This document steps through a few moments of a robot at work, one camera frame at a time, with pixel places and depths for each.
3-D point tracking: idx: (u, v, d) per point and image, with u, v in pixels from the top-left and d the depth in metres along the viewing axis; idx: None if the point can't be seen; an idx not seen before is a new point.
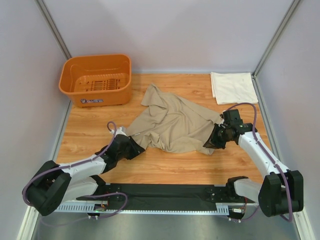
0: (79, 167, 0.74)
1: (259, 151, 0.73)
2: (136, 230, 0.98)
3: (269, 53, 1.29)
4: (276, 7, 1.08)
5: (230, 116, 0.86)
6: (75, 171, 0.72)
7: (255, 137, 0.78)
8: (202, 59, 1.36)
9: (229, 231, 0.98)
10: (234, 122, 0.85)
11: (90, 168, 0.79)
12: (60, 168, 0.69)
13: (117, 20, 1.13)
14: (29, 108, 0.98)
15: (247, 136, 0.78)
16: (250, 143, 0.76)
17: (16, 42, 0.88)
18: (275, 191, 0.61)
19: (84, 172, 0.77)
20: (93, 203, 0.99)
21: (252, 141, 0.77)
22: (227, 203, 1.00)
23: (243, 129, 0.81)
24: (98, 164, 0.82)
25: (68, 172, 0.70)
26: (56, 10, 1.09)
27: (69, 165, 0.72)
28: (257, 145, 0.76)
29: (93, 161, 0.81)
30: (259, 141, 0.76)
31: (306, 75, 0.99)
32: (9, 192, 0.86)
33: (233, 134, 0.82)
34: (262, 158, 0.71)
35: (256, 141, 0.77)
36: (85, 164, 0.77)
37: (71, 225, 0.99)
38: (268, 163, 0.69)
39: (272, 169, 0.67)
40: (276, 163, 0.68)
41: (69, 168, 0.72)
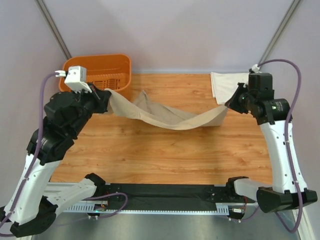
0: (21, 205, 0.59)
1: (284, 157, 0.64)
2: (136, 230, 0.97)
3: (269, 53, 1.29)
4: (276, 7, 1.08)
5: (260, 85, 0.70)
6: (22, 210, 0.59)
7: (285, 136, 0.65)
8: (203, 59, 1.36)
9: (230, 231, 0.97)
10: (262, 94, 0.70)
11: (32, 186, 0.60)
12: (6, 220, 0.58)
13: (118, 19, 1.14)
14: (29, 107, 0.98)
15: (274, 130, 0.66)
16: (277, 141, 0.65)
17: (16, 42, 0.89)
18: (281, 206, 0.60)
19: (31, 198, 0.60)
20: (93, 203, 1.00)
21: (280, 138, 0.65)
22: (227, 203, 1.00)
23: (275, 112, 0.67)
24: (37, 176, 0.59)
25: (17, 219, 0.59)
26: (56, 10, 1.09)
27: (11, 210, 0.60)
28: (283, 146, 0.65)
29: (31, 174, 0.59)
30: (288, 143, 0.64)
31: (306, 75, 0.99)
32: (9, 191, 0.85)
33: (260, 113, 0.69)
34: (283, 169, 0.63)
35: (285, 140, 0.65)
36: (23, 191, 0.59)
37: (71, 225, 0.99)
38: (287, 176, 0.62)
39: (289, 186, 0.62)
40: (297, 181, 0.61)
41: (14, 212, 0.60)
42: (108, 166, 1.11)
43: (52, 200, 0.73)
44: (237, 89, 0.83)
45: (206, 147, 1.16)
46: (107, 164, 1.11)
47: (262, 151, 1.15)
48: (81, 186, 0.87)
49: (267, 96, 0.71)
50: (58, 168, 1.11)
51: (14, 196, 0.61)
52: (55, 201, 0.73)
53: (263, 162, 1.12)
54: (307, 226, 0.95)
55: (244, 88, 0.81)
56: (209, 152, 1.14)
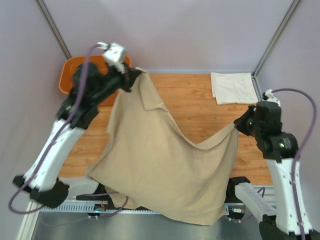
0: (43, 169, 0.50)
1: (289, 195, 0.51)
2: (136, 230, 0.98)
3: (269, 52, 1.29)
4: (276, 7, 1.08)
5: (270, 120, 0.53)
6: (44, 176, 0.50)
7: (292, 175, 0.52)
8: (202, 59, 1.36)
9: (229, 231, 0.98)
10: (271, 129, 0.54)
11: (62, 150, 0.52)
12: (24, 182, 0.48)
13: (118, 20, 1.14)
14: (30, 107, 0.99)
15: (282, 169, 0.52)
16: (282, 180, 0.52)
17: (16, 42, 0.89)
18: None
19: (55, 165, 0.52)
20: (93, 203, 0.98)
21: (286, 177, 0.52)
22: (227, 203, 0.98)
23: (282, 150, 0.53)
24: (49, 166, 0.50)
25: (37, 183, 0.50)
26: (57, 10, 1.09)
27: (33, 174, 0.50)
28: (290, 186, 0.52)
29: (60, 137, 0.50)
30: (295, 183, 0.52)
31: (306, 75, 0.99)
32: (10, 190, 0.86)
33: (267, 150, 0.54)
34: (286, 207, 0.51)
35: (291, 180, 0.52)
36: (47, 156, 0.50)
37: (72, 225, 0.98)
38: (291, 217, 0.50)
39: (294, 227, 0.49)
40: (302, 223, 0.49)
41: (36, 176, 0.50)
42: None
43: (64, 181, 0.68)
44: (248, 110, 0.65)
45: None
46: None
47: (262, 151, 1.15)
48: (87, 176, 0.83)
49: (275, 129, 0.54)
50: None
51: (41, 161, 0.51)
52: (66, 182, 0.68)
53: (263, 161, 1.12)
54: None
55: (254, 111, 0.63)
56: None
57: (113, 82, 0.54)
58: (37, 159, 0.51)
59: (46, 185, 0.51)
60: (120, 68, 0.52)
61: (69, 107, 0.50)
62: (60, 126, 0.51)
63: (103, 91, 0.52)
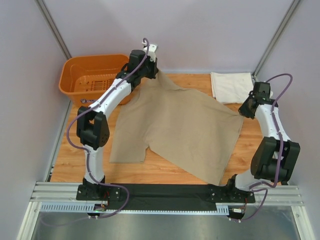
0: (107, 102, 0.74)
1: (269, 120, 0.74)
2: (136, 230, 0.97)
3: (269, 52, 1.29)
4: (276, 7, 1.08)
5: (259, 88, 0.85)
6: (106, 106, 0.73)
7: (271, 109, 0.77)
8: (202, 59, 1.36)
9: (229, 231, 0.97)
10: (260, 95, 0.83)
11: (118, 94, 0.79)
12: (91, 109, 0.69)
13: (118, 20, 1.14)
14: (30, 107, 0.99)
15: (264, 107, 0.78)
16: (265, 114, 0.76)
17: (16, 42, 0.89)
18: (268, 154, 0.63)
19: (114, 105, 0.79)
20: (93, 203, 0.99)
21: (267, 111, 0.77)
22: (227, 203, 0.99)
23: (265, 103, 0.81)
24: (108, 105, 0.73)
25: (101, 109, 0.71)
26: (57, 10, 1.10)
27: (98, 102, 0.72)
28: (270, 116, 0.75)
29: (118, 87, 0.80)
30: (273, 113, 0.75)
31: (305, 75, 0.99)
32: (11, 190, 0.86)
33: (253, 105, 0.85)
34: (269, 124, 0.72)
35: (271, 112, 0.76)
36: (111, 93, 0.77)
37: (71, 225, 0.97)
38: (272, 130, 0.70)
39: (274, 134, 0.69)
40: (280, 132, 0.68)
41: (100, 105, 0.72)
42: (108, 166, 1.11)
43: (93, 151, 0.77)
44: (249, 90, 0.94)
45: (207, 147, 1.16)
46: (107, 164, 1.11)
47: None
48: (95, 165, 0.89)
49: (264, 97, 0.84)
50: (58, 168, 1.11)
51: (108, 101, 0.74)
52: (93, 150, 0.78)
53: None
54: (307, 227, 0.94)
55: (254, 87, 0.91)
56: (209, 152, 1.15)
57: (145, 69, 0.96)
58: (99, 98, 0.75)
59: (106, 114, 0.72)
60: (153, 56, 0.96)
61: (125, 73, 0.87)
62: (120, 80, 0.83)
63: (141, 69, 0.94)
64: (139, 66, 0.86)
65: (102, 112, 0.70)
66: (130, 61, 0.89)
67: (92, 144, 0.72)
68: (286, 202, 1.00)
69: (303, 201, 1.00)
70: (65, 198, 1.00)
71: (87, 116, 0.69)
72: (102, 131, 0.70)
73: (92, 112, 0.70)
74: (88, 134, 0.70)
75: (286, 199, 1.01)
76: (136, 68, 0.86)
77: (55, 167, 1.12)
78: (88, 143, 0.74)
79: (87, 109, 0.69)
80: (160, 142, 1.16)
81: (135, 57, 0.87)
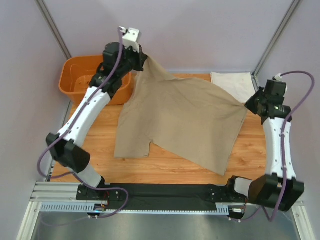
0: (79, 125, 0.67)
1: (277, 146, 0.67)
2: (136, 230, 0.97)
3: (269, 52, 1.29)
4: (276, 7, 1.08)
5: (272, 91, 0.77)
6: (77, 129, 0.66)
7: (281, 129, 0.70)
8: (202, 59, 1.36)
9: (229, 231, 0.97)
10: (273, 98, 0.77)
11: (93, 109, 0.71)
12: (62, 137, 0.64)
13: (118, 20, 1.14)
14: (30, 107, 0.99)
15: (273, 124, 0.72)
16: (273, 133, 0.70)
17: (16, 42, 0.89)
18: (267, 190, 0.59)
19: (88, 123, 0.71)
20: (93, 203, 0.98)
21: (276, 131, 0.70)
22: (227, 203, 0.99)
23: (277, 113, 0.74)
24: (80, 128, 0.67)
25: (72, 136, 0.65)
26: (57, 10, 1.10)
27: (69, 129, 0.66)
28: (279, 137, 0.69)
29: (92, 101, 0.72)
30: (283, 135, 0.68)
31: (305, 75, 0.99)
32: (10, 190, 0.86)
33: (263, 112, 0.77)
34: (275, 153, 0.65)
35: (280, 133, 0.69)
36: (83, 113, 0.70)
37: (71, 225, 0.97)
38: (277, 162, 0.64)
39: (277, 169, 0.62)
40: (286, 167, 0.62)
41: (70, 131, 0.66)
42: (108, 166, 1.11)
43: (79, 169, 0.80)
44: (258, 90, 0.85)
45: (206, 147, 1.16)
46: (107, 164, 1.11)
47: (261, 151, 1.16)
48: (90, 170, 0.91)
49: (276, 102, 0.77)
50: (58, 168, 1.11)
51: (80, 123, 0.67)
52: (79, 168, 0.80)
53: (263, 161, 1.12)
54: (307, 227, 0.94)
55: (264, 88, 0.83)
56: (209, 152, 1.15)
57: (128, 63, 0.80)
58: (71, 120, 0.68)
59: (79, 139, 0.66)
60: (136, 46, 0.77)
61: (101, 77, 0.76)
62: (94, 91, 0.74)
63: (123, 66, 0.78)
64: (114, 68, 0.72)
65: (73, 140, 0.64)
66: (104, 62, 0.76)
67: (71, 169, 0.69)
68: None
69: (303, 201, 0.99)
70: (65, 198, 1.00)
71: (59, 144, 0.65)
72: (78, 159, 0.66)
73: (63, 139, 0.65)
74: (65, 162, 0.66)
75: None
76: (112, 72, 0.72)
77: (55, 167, 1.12)
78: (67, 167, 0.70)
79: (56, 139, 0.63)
80: (164, 137, 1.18)
81: (109, 55, 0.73)
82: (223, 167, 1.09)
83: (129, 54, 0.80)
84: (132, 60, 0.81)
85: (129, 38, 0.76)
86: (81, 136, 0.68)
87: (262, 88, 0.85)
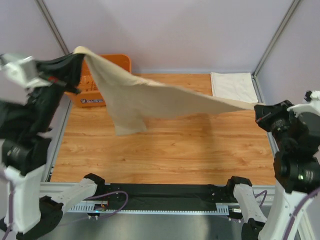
0: (18, 218, 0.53)
1: (282, 224, 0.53)
2: (136, 230, 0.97)
3: (269, 52, 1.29)
4: (276, 7, 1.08)
5: (302, 140, 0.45)
6: (20, 222, 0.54)
7: (296, 208, 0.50)
8: (202, 59, 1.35)
9: (229, 231, 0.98)
10: (303, 148, 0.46)
11: (24, 195, 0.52)
12: (9, 229, 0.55)
13: (118, 20, 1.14)
14: None
15: (286, 199, 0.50)
16: (283, 208, 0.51)
17: (16, 42, 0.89)
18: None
19: (28, 205, 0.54)
20: (93, 203, 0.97)
21: (288, 208, 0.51)
22: (227, 203, 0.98)
23: (300, 182, 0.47)
24: (21, 220, 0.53)
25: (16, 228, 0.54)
26: (57, 10, 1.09)
27: (9, 225, 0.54)
28: (289, 216, 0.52)
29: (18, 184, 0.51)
30: (293, 217, 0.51)
31: (305, 75, 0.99)
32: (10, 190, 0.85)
33: (281, 173, 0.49)
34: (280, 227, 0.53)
35: (291, 213, 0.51)
36: (14, 205, 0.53)
37: (72, 225, 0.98)
38: None
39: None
40: None
41: (13, 224, 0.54)
42: (108, 166, 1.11)
43: (58, 199, 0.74)
44: (278, 109, 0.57)
45: (207, 147, 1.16)
46: (107, 164, 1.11)
47: (261, 151, 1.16)
48: (82, 185, 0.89)
49: (304, 154, 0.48)
50: (58, 168, 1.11)
51: (18, 213, 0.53)
52: (60, 199, 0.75)
53: (263, 161, 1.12)
54: (307, 227, 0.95)
55: (287, 111, 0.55)
56: (209, 152, 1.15)
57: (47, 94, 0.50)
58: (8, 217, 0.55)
59: (28, 225, 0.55)
60: (41, 84, 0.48)
61: (9, 150, 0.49)
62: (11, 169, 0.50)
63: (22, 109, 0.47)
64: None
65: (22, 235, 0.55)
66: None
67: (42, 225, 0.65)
68: None
69: None
70: None
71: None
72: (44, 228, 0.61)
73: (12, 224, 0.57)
74: None
75: None
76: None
77: (54, 167, 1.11)
78: None
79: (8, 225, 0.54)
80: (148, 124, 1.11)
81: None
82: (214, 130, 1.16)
83: (40, 90, 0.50)
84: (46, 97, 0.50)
85: (16, 63, 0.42)
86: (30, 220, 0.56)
87: (289, 103, 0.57)
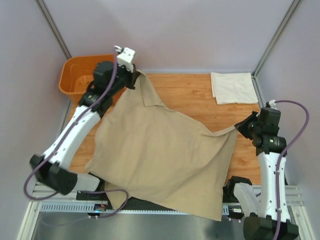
0: (64, 146, 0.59)
1: (271, 182, 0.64)
2: (136, 230, 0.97)
3: (269, 53, 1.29)
4: (275, 7, 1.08)
5: (267, 120, 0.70)
6: (64, 152, 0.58)
7: (277, 166, 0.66)
8: (202, 59, 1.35)
9: (229, 231, 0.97)
10: (267, 129, 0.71)
11: (79, 131, 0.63)
12: (46, 161, 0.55)
13: (117, 20, 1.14)
14: (29, 107, 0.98)
15: (268, 160, 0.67)
16: (268, 169, 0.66)
17: (16, 42, 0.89)
18: (261, 232, 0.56)
19: (75, 142, 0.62)
20: (93, 203, 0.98)
21: (271, 168, 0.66)
22: (227, 203, 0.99)
23: (271, 146, 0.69)
24: (66, 150, 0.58)
25: (57, 157, 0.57)
26: (57, 10, 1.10)
27: (55, 151, 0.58)
28: (273, 175, 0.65)
29: (79, 121, 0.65)
30: (277, 173, 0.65)
31: (305, 75, 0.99)
32: (10, 190, 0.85)
33: (258, 143, 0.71)
34: (269, 191, 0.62)
35: (275, 170, 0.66)
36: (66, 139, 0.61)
37: (72, 225, 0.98)
38: (271, 203, 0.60)
39: (271, 211, 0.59)
40: (280, 209, 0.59)
41: (56, 153, 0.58)
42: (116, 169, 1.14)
43: None
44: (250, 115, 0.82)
45: None
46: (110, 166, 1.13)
47: None
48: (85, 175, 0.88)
49: (271, 132, 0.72)
50: None
51: (68, 145, 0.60)
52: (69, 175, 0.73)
53: None
54: (307, 226, 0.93)
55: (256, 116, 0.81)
56: None
57: (121, 79, 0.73)
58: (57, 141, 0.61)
59: (64, 161, 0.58)
60: (130, 66, 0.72)
61: (90, 96, 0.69)
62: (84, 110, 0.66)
63: (114, 87, 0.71)
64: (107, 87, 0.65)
65: (58, 165, 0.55)
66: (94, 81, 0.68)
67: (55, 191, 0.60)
68: (286, 202, 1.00)
69: (303, 201, 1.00)
70: (65, 198, 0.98)
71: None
72: (66, 181, 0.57)
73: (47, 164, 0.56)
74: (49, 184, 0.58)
75: (286, 198, 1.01)
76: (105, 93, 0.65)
77: None
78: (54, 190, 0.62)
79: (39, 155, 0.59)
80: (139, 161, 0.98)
81: (99, 75, 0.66)
82: (220, 213, 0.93)
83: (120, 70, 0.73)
84: (125, 79, 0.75)
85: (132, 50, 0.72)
86: (67, 161, 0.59)
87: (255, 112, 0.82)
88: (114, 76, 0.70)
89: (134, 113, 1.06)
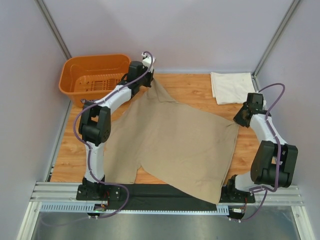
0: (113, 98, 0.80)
1: (263, 125, 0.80)
2: (136, 230, 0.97)
3: (269, 53, 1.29)
4: (275, 8, 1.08)
5: (253, 100, 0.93)
6: (110, 103, 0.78)
7: (265, 116, 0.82)
8: (202, 59, 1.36)
9: (230, 231, 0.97)
10: (254, 106, 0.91)
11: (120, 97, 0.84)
12: (97, 103, 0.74)
13: (117, 20, 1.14)
14: (29, 106, 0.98)
15: (258, 115, 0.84)
16: (259, 121, 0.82)
17: (16, 42, 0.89)
18: (269, 152, 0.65)
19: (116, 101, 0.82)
20: (93, 203, 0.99)
21: (261, 120, 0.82)
22: (227, 203, 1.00)
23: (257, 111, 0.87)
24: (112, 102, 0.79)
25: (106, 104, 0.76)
26: (57, 10, 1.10)
27: (103, 99, 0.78)
28: (264, 124, 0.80)
29: (120, 91, 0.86)
30: (267, 120, 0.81)
31: (305, 75, 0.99)
32: (10, 190, 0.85)
33: (247, 115, 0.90)
34: (264, 131, 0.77)
35: (265, 119, 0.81)
36: (113, 95, 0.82)
37: (72, 225, 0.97)
38: (268, 135, 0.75)
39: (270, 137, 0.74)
40: (276, 135, 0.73)
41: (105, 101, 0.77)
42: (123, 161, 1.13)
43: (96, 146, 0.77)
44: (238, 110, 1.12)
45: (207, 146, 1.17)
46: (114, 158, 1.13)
47: None
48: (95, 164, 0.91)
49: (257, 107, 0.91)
50: (58, 168, 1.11)
51: (112, 100, 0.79)
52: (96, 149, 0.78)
53: None
54: (307, 227, 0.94)
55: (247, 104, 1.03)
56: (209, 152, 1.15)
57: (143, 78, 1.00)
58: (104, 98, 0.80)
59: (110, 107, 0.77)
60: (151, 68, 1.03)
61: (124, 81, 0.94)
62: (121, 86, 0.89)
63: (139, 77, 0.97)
64: (137, 78, 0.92)
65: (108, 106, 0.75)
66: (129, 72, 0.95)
67: (92, 139, 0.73)
68: (286, 202, 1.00)
69: (303, 201, 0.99)
70: (65, 198, 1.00)
71: (91, 111, 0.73)
72: (105, 126, 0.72)
73: (97, 106, 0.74)
74: (90, 130, 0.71)
75: (286, 198, 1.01)
76: (135, 80, 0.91)
77: (54, 167, 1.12)
78: (89, 139, 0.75)
79: (92, 104, 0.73)
80: (150, 148, 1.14)
81: (134, 68, 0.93)
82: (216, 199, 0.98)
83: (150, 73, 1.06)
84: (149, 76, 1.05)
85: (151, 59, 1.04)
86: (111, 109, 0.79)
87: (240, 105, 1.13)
88: (140, 69, 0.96)
89: (149, 108, 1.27)
